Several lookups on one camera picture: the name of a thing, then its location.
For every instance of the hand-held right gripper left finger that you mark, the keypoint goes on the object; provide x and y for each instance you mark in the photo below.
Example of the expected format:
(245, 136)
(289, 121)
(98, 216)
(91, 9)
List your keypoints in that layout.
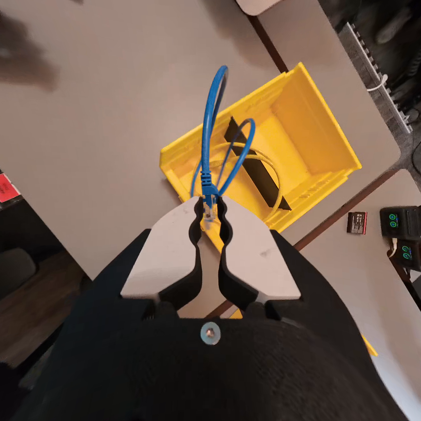
(161, 259)

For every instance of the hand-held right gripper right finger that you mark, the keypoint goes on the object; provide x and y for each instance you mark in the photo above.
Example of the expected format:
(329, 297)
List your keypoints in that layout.
(259, 263)

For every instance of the yellow plastic bin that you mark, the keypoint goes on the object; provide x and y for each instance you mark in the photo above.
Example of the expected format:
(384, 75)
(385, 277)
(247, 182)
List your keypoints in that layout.
(370, 345)
(312, 131)

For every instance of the black bin divider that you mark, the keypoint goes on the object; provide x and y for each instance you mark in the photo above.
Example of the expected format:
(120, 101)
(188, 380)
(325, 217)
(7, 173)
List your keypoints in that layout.
(259, 171)

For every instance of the black battery with red label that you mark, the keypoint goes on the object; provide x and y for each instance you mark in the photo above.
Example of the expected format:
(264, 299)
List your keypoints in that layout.
(357, 223)

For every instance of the red badge in clear holder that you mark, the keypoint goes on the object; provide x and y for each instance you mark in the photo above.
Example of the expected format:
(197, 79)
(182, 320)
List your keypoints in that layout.
(6, 187)

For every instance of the white power strip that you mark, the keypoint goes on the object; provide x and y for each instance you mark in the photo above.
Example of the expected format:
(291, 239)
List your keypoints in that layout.
(371, 65)

